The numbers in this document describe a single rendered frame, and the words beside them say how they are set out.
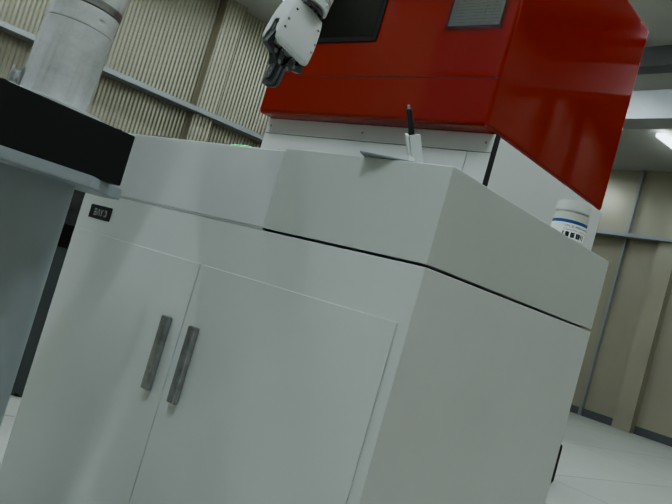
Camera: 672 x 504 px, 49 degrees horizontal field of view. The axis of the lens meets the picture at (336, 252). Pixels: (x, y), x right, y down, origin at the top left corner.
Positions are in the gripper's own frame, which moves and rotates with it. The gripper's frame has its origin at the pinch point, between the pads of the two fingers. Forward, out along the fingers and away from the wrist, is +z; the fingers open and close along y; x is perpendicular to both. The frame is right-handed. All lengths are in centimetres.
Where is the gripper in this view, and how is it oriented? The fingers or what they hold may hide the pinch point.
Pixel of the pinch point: (273, 76)
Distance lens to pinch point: 146.0
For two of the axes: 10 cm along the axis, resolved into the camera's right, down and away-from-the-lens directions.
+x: 7.2, 1.6, -6.7
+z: -3.9, 9.0, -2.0
